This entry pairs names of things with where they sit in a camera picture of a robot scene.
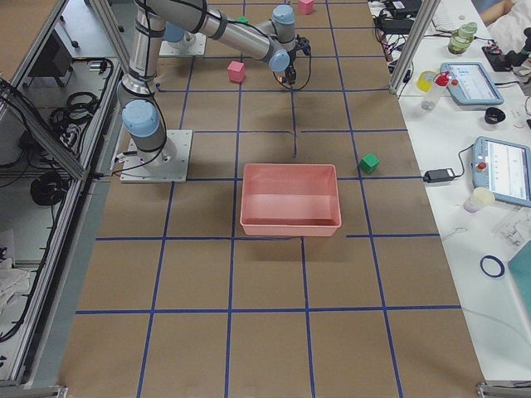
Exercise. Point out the aluminium frame post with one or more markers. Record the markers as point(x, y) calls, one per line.
point(419, 27)

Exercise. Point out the teach pendant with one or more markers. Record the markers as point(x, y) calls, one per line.
point(503, 168)
point(474, 85)

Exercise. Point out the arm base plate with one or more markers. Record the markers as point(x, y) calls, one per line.
point(171, 165)
point(189, 46)

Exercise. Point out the pink cube centre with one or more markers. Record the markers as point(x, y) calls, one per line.
point(236, 71)

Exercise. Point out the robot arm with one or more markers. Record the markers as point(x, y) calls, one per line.
point(274, 42)

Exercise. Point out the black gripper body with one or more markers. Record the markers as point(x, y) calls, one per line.
point(290, 67)

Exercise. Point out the pink cube far side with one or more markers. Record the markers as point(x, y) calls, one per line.
point(306, 7)

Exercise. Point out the pink cube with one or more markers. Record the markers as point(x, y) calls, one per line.
point(306, 7)
point(236, 71)

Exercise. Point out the teach pendant upper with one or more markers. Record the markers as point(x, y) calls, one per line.
point(474, 85)

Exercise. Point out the green cube near bin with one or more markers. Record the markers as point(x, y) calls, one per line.
point(369, 163)

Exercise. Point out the green glass jar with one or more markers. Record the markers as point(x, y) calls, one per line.
point(461, 38)

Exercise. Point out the yellow tape roll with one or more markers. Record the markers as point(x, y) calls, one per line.
point(426, 80)

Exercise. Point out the paper cup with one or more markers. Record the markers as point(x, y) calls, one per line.
point(480, 198)

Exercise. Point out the black power adapter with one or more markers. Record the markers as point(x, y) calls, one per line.
point(439, 175)

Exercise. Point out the pink plastic bin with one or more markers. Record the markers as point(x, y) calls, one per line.
point(290, 200)

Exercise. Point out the teach pendant lower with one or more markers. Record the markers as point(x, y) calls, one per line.
point(503, 168)

